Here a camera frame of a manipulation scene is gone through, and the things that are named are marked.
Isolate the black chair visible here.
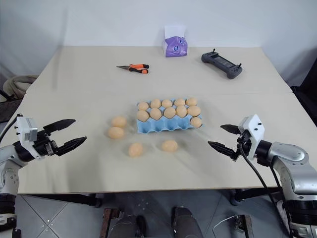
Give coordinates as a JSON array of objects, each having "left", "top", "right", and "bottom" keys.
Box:
[{"left": 290, "top": 48, "right": 317, "bottom": 121}]

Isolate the dark rounded shape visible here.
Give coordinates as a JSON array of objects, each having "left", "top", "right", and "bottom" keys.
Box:
[
  {"left": 110, "top": 214, "right": 147, "bottom": 238},
  {"left": 171, "top": 205, "right": 202, "bottom": 238}
]

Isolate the purple white tissue box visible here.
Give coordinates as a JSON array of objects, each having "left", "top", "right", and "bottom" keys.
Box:
[{"left": 161, "top": 24, "right": 188, "bottom": 59}]

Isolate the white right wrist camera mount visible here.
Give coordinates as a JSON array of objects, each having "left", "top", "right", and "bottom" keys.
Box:
[{"left": 238, "top": 114, "right": 266, "bottom": 162}]

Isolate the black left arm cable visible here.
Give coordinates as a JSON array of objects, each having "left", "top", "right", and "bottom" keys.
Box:
[{"left": 0, "top": 118, "right": 18, "bottom": 146}]

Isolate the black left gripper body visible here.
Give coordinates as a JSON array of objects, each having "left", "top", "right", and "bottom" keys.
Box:
[{"left": 31, "top": 128, "right": 63, "bottom": 159}]

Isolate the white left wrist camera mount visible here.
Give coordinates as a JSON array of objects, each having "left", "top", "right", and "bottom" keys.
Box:
[{"left": 14, "top": 116, "right": 40, "bottom": 159}]

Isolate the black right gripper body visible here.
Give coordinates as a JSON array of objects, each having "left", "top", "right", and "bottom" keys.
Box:
[{"left": 232, "top": 129, "right": 251, "bottom": 162}]

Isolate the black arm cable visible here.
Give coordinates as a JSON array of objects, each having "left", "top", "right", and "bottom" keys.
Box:
[
  {"left": 0, "top": 118, "right": 18, "bottom": 146},
  {"left": 238, "top": 135, "right": 295, "bottom": 238}
]

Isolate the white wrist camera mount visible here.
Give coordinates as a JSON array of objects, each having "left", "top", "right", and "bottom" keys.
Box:
[
  {"left": 238, "top": 114, "right": 266, "bottom": 162},
  {"left": 14, "top": 116, "right": 40, "bottom": 159}
]

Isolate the black table leg bar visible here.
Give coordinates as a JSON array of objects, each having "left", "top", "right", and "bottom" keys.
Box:
[
  {"left": 229, "top": 187, "right": 282, "bottom": 206},
  {"left": 21, "top": 193, "right": 103, "bottom": 209}
]

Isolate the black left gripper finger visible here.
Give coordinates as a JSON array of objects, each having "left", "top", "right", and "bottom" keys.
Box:
[
  {"left": 44, "top": 119, "right": 76, "bottom": 133},
  {"left": 55, "top": 136, "right": 88, "bottom": 157}
]

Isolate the rusty metal frame piece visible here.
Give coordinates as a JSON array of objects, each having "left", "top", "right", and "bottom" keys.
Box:
[
  {"left": 102, "top": 207, "right": 125, "bottom": 238},
  {"left": 234, "top": 214, "right": 254, "bottom": 238}
]

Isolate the grey handheld remote controller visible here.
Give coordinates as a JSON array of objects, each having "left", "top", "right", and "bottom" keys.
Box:
[{"left": 201, "top": 48, "right": 244, "bottom": 80}]

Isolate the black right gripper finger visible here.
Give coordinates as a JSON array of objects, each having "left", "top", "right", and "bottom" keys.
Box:
[
  {"left": 220, "top": 124, "right": 240, "bottom": 136},
  {"left": 208, "top": 141, "right": 237, "bottom": 161}
]

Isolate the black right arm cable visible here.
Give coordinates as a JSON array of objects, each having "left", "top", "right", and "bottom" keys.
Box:
[{"left": 238, "top": 135, "right": 295, "bottom": 238}]

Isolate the blue egg carton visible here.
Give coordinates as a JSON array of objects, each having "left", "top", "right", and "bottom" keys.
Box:
[{"left": 135, "top": 98, "right": 205, "bottom": 135}]

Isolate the beige round basket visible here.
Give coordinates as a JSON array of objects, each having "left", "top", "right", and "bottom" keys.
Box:
[{"left": 1, "top": 73, "right": 38, "bottom": 100}]

